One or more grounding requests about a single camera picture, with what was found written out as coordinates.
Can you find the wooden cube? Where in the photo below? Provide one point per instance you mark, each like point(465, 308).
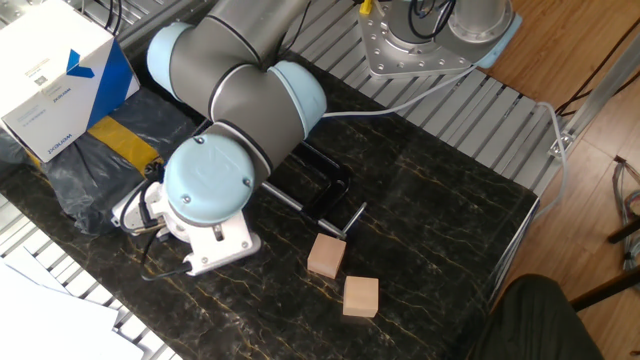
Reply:
point(326, 256)
point(361, 297)

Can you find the aluminium frame rail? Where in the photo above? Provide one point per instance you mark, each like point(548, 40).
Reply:
point(595, 90)

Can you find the dark trousered person leg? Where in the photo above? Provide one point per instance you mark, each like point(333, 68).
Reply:
point(535, 325)

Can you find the white power strip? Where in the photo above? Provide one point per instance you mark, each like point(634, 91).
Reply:
point(130, 215)

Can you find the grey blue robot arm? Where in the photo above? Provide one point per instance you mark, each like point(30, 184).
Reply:
point(240, 100)

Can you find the dark wooden stool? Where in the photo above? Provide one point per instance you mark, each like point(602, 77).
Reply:
point(600, 292)

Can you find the white blue cardboard box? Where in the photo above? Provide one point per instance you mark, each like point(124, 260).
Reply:
point(45, 60)

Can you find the black C-clamp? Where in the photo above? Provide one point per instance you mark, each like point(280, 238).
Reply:
point(335, 192)

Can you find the white paper sheets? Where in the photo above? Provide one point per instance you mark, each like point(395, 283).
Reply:
point(50, 325)

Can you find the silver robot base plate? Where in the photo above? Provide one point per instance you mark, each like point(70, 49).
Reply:
point(400, 57)

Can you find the yellow plug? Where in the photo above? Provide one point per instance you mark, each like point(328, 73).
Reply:
point(366, 7)

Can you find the black plastic wrapped package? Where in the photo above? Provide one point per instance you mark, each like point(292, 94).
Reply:
point(90, 180)

